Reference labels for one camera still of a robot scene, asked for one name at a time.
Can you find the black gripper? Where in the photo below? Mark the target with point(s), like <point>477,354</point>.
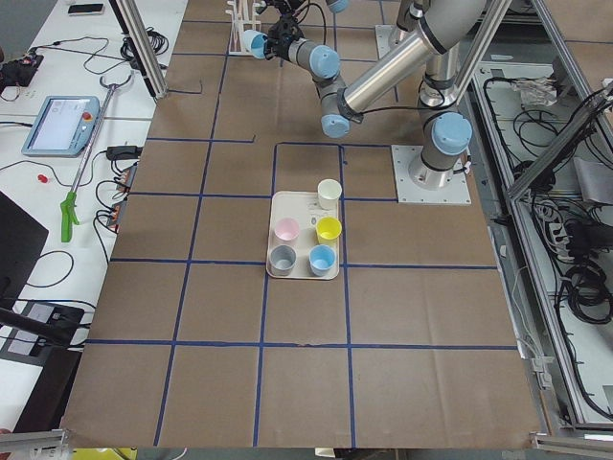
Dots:
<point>282,44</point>

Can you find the light blue plastic cup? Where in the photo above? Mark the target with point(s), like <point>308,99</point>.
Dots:
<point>254,43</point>

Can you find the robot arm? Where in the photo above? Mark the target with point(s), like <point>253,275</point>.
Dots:
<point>424,30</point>
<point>335,5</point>

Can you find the pale green plastic cup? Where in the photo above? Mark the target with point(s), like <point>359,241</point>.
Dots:
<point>328,193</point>

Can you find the pink plastic cup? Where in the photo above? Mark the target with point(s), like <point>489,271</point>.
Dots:
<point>287,231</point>

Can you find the yellow plastic cup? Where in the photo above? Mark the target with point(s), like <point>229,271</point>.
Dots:
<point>328,230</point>

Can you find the grey plastic cup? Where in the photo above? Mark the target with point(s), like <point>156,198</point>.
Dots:
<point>282,260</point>

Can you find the black power adapter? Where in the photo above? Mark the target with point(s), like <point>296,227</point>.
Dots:
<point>125,152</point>

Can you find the black smartphone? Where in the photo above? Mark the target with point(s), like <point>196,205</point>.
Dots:
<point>85,9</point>

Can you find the cream serving tray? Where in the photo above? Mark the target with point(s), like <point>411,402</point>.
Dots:
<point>304,207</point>

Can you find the teach pendant tablet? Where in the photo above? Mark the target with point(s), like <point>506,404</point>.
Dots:
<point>63,127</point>

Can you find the green grabber tool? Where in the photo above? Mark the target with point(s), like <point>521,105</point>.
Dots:
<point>67,206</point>

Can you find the white wire cup rack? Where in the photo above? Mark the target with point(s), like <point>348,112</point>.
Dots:
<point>244,17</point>

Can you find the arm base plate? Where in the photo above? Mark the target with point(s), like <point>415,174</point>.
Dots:
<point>416,184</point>
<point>388,37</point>

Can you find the aluminium frame post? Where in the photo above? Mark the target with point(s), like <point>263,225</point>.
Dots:
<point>134,31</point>

